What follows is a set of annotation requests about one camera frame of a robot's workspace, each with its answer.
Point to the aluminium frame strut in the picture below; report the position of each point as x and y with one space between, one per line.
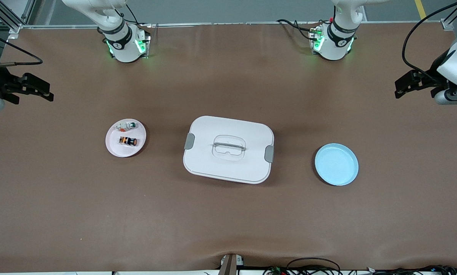
7 17
451 19

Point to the white storage box lid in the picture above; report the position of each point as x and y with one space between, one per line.
228 168

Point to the silver table edge rail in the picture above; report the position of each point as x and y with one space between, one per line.
232 23

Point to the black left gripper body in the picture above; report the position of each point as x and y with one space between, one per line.
430 77

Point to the orange push-button switch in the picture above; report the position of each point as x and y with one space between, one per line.
128 141

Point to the blue round plate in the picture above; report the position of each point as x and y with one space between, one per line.
337 165

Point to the pink round plate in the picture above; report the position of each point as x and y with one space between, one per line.
115 149

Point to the brown camera mount post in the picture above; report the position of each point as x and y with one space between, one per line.
229 265

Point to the grey box latch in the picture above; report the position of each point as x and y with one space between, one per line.
189 141
269 154

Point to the green and white switch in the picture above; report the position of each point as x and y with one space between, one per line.
127 126

